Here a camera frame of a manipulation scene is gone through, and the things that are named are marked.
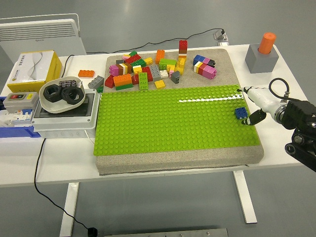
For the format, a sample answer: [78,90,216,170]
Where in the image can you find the white blue circuit breaker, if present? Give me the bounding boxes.
[0,108,34,128]

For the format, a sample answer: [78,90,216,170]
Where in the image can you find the dark grey slope brick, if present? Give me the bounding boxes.
[170,70,181,84]

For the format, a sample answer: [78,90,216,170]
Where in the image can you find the white panel heater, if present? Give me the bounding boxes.
[0,13,87,65]

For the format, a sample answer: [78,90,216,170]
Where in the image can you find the large lime green brick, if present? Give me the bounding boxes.
[158,58,177,71]

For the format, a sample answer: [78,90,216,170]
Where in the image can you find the white grey junction box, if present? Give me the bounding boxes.
[31,88,102,138]

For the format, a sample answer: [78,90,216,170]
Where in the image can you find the silver floor socket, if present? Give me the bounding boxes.
[212,29,230,46]

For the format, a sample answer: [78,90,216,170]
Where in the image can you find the white yellow red pink stack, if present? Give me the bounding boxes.
[194,61,218,80]

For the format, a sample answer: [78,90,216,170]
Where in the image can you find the orange cylinder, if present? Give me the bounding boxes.
[258,32,277,54]

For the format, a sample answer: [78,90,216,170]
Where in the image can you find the long red brick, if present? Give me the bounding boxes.
[124,54,142,64]

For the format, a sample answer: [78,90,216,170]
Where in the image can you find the flat orange brick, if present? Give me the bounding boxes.
[78,70,95,79]

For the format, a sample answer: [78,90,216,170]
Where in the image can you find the pink brown white brick stack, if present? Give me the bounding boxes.
[110,62,134,76]

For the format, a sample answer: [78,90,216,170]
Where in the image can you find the small black purple component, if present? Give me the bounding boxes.
[59,78,76,87]

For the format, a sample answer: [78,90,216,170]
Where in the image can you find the black cord with plug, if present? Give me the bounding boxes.
[33,138,99,237]

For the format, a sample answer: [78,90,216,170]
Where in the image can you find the yellow white tissue box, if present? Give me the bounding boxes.
[6,50,63,94]

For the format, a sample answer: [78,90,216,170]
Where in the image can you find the green studded baseplate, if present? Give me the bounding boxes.
[93,83,260,157]

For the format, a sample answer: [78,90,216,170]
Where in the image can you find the white table leg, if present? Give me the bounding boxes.
[233,170,258,224]
[59,182,80,237]

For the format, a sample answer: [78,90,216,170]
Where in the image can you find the long lime green brick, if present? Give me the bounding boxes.
[138,72,149,90]

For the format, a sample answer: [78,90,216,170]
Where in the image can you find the white bowl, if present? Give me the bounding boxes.
[39,76,86,114]

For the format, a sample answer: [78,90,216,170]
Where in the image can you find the red slope brick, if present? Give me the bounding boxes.
[104,75,116,88]

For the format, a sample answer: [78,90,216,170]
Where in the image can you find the tall yellow brick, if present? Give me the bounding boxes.
[175,58,186,75]

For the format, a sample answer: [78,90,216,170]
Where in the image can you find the grey block holder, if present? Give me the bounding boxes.
[244,43,279,74]

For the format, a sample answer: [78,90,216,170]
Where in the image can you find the blue square brick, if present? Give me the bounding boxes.
[234,107,248,120]

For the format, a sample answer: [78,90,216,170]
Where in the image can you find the light grey brick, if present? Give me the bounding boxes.
[149,64,162,81]
[88,75,105,89]

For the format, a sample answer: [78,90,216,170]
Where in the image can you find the black power cable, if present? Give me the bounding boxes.
[61,28,226,78]

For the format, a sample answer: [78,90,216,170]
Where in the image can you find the large black nut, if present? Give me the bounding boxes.
[43,83,62,103]
[60,86,83,105]

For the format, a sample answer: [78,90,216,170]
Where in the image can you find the blue yellow pink black stack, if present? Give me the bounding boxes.
[193,54,217,68]

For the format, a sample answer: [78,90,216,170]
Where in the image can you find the large orange brick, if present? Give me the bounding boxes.
[113,73,133,87]

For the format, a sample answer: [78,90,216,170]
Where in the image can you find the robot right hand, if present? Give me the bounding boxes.
[240,85,281,126]

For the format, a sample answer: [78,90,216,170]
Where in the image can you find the grey switch box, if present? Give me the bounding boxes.
[4,92,40,113]

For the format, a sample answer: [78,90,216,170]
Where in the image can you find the grey-brown foam mat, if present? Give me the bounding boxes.
[95,48,265,174]

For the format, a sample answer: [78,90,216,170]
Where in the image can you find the flat green brick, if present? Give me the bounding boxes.
[115,83,134,91]

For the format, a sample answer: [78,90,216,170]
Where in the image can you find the tall orange brick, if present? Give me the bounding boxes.
[155,49,166,65]

